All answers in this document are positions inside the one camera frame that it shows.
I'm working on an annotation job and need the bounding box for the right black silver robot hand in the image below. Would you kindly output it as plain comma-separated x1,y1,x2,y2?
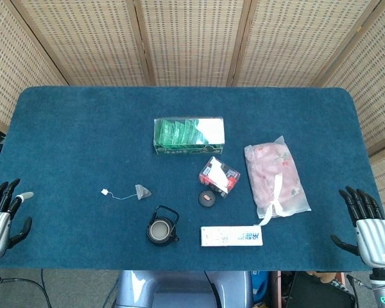
329,185,385,269

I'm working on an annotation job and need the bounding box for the pyramid tea bag with string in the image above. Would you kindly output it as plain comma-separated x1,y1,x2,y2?
100,184,153,201

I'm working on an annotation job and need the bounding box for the pink translucent plastic bag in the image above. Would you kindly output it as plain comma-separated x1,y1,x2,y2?
243,135,312,227

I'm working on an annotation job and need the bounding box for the black cast iron teapot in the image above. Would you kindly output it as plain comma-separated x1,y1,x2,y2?
146,205,180,247

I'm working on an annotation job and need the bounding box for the black teapot lid orange knob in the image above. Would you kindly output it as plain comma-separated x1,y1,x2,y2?
198,189,217,208

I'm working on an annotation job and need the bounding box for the green tea bag box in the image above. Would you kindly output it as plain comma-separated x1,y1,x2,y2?
153,116,226,157

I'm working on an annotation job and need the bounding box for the blue table cloth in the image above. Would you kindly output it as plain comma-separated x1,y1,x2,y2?
0,85,385,273

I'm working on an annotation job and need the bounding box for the white toothpaste box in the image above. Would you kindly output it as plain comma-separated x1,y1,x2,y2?
200,225,264,248

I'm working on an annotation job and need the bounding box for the clear box of red capsules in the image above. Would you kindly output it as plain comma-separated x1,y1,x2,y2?
198,156,241,199

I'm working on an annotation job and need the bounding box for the grey blue robot torso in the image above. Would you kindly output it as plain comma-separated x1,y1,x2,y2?
114,270,254,308

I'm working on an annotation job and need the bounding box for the woven wooden folding screen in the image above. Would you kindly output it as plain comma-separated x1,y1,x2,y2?
0,0,385,222

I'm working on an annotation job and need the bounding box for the black floor cable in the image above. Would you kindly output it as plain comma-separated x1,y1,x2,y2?
0,276,51,308

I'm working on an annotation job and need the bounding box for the black cable on torso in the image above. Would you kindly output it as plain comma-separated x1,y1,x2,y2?
203,271,221,308

